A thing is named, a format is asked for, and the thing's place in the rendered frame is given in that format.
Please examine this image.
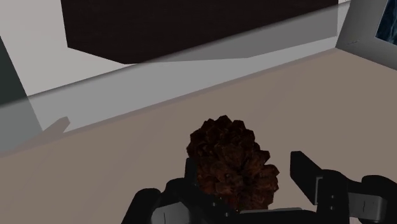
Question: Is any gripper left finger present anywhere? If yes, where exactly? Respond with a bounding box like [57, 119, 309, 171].
[120, 157, 232, 224]

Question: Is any brown pine cone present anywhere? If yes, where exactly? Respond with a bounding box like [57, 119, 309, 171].
[185, 115, 280, 214]

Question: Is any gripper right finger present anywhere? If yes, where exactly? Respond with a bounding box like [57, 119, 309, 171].
[289, 150, 397, 224]

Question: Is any grey framed wall picture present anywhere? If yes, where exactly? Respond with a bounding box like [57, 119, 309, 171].
[335, 0, 397, 71]

